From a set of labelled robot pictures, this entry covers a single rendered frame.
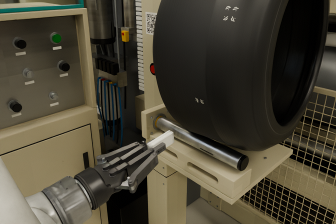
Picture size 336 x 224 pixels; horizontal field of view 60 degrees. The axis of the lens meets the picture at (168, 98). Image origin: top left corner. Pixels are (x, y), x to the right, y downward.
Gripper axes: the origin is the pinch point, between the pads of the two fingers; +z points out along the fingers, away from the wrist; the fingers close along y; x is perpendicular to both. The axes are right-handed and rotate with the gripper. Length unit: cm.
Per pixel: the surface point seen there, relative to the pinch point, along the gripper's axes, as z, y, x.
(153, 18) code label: 30.1, 33.8, -18.4
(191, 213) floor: 55, 50, 110
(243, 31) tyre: 14.5, -11.8, -23.5
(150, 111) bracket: 17.1, 25.5, 8.9
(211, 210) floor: 66, 43, 112
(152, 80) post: 27.1, 35.1, 3.8
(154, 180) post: 21, 35, 48
